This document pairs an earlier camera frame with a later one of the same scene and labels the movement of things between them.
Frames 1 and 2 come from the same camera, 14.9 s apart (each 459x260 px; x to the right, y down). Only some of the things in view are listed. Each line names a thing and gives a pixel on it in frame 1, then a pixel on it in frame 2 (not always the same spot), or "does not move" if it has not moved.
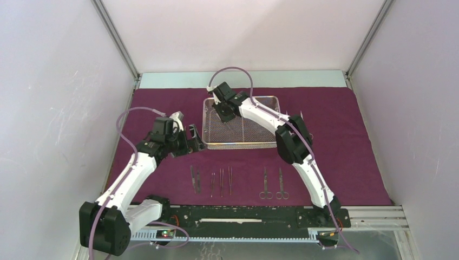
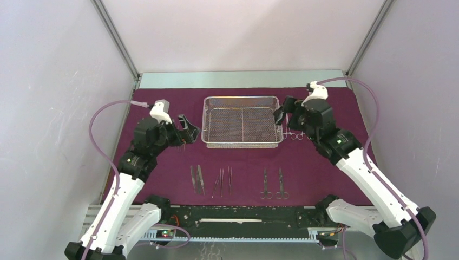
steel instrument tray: [237, 133] does not move
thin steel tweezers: [221, 180] does not move
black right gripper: [223, 118] to [289, 105]
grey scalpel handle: [193, 179] does not move
